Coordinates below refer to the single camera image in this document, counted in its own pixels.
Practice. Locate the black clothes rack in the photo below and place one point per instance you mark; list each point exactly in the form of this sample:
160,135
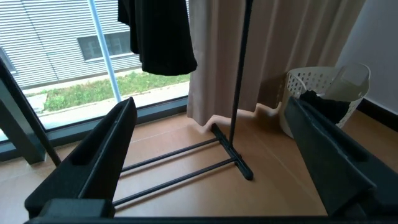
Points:
241,62

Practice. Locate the black knitted shorts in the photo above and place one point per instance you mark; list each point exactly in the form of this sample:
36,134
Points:
161,37

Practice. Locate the beige curtain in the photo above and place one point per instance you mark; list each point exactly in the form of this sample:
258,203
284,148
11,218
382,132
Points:
280,46

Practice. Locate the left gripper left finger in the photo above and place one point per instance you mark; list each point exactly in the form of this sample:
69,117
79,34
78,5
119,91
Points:
99,161

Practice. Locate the black garment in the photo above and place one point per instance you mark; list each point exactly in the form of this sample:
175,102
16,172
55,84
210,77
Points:
329,107

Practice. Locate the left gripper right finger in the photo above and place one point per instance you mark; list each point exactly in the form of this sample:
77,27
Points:
342,174

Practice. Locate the white laundry basket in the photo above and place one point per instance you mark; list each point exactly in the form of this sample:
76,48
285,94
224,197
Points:
308,81

